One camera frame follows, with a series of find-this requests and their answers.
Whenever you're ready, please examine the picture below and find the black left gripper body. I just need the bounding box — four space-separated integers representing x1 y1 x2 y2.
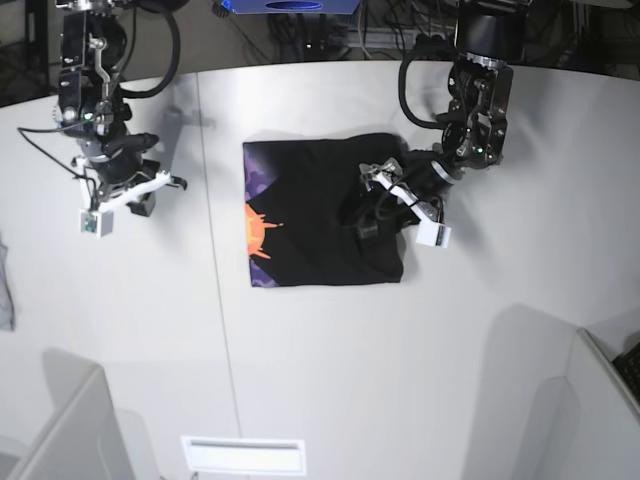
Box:
367 150 463 220

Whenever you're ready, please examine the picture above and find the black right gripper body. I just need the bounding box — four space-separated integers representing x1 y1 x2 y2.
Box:
77 133 160 198

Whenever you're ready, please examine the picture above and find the black T-shirt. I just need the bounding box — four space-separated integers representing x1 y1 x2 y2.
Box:
243 133 406 288

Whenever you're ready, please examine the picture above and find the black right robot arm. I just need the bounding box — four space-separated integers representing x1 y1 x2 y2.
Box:
55 1 187 217

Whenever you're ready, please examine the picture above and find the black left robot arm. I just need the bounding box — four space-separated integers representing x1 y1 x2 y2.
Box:
354 1 530 247

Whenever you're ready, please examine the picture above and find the grey cloth at left edge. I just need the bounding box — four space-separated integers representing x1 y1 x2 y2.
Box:
0 244 15 331

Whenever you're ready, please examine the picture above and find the blue box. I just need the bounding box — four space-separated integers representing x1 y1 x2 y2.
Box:
220 0 360 15

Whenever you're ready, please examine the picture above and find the white partition panel left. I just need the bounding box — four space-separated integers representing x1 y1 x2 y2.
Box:
1 363 136 479

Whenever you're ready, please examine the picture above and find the white partition panel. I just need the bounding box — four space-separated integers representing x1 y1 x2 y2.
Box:
1 363 136 479
519 328 640 480

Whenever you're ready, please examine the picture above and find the black keyboard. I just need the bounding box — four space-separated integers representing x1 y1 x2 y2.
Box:
613 344 640 401

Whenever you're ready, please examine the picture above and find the white partition panel right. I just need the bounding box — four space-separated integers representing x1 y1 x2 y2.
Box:
519 328 640 480

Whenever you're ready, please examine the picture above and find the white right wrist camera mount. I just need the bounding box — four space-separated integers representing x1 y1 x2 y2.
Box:
71 156 173 238

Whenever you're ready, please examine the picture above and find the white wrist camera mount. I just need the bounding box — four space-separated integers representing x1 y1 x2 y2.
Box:
71 156 173 238
371 170 451 249

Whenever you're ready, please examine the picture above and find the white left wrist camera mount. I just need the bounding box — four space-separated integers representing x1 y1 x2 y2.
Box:
371 170 451 249

